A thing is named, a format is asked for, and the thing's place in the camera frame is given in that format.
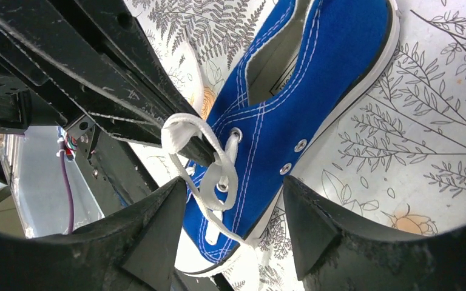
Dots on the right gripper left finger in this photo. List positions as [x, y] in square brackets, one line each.
[132, 249]

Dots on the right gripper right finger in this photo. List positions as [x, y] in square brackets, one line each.
[337, 249]

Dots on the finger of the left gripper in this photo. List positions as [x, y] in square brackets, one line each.
[110, 28]

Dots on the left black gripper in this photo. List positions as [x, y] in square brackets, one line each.
[49, 75]

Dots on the blue canvas sneaker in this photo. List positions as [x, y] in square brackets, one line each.
[308, 63]

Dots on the floral patterned mat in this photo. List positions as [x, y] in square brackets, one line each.
[396, 156]

